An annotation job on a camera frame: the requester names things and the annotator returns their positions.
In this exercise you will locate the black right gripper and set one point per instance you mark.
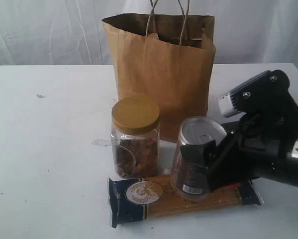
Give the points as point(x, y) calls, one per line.
point(262, 144)

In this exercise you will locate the dark tea jar clear lid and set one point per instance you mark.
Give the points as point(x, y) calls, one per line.
point(189, 164)

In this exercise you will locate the clear jar with gold lid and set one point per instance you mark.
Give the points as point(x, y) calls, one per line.
point(135, 136)

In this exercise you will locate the brown paper pouch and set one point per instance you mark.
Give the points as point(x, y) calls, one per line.
point(189, 42)

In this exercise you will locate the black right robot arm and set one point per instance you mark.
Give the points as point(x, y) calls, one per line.
point(264, 142)

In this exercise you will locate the brown paper shopping bag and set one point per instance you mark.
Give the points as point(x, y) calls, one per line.
point(176, 77)

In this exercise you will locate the spaghetti packet with Italian flag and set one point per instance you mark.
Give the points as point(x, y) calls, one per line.
point(135, 200)

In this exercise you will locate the clear tape scrap on table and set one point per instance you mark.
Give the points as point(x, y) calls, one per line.
point(101, 142)

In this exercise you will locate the white backdrop curtain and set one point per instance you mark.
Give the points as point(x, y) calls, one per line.
point(70, 32)

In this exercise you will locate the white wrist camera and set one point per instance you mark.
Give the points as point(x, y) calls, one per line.
point(230, 102)

